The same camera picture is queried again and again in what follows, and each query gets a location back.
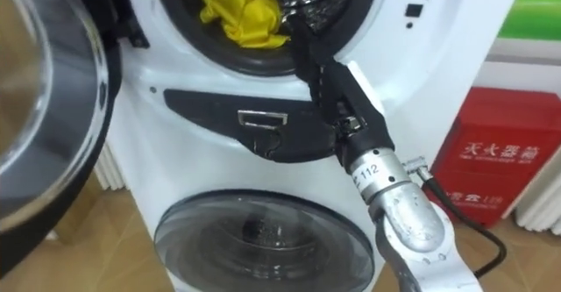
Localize white stacked washing machines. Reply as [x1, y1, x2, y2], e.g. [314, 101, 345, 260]
[60, 0, 527, 292]

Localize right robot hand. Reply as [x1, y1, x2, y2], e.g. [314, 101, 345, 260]
[280, 0, 396, 174]

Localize white radiator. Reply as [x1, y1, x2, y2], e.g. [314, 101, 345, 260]
[515, 149, 561, 236]

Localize red fire extinguisher box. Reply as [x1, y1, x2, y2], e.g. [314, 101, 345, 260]
[423, 86, 561, 229]

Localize green wall poster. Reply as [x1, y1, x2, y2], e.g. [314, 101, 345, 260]
[498, 0, 561, 42]

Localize open round washer door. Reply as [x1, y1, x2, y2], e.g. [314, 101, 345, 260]
[0, 0, 123, 279]

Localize yellow cloth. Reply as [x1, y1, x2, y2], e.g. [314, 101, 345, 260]
[200, 0, 291, 50]

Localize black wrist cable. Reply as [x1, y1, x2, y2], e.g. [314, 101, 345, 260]
[402, 155, 508, 280]

